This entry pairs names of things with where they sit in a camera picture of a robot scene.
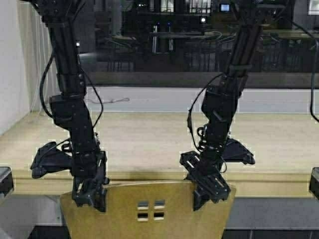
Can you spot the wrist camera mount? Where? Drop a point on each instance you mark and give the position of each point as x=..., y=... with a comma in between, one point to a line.
x=49, y=159
x=236, y=152

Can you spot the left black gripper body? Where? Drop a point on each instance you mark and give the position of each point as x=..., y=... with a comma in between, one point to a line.
x=93, y=174

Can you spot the long wooden counter table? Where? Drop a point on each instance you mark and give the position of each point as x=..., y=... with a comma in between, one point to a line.
x=147, y=146

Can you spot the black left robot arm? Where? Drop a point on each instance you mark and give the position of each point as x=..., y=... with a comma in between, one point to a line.
x=80, y=153

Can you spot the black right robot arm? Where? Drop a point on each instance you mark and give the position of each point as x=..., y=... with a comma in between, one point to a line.
x=220, y=102

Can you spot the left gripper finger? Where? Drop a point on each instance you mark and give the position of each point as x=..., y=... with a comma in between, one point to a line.
x=100, y=199
x=83, y=197

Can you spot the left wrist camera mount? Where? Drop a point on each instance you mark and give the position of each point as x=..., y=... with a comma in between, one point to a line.
x=49, y=159

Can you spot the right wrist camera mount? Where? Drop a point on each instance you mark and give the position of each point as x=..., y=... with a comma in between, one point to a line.
x=236, y=152

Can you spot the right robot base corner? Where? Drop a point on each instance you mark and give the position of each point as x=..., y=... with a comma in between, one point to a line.
x=314, y=182

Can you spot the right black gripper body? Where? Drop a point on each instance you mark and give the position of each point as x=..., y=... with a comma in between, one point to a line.
x=203, y=175

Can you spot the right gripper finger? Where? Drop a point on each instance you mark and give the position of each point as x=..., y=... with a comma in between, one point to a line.
x=200, y=198
x=217, y=196

